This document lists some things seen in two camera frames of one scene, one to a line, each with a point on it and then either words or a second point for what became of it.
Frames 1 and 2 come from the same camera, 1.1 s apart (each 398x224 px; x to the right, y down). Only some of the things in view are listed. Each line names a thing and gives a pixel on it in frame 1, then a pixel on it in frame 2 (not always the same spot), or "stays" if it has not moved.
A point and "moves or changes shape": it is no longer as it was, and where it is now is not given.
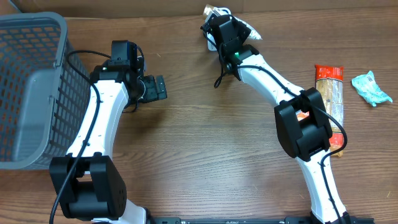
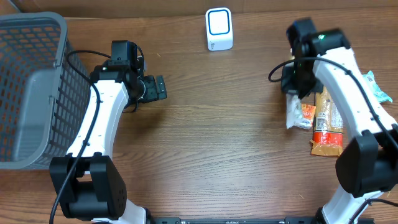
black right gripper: x=239 y=33 → x=310 y=88
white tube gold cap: x=209 y=10 moves or changes shape
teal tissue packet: x=366 y=86 stays
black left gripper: x=148 y=94 stays
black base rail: x=228 y=220 stays
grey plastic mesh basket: x=45 y=102 stays
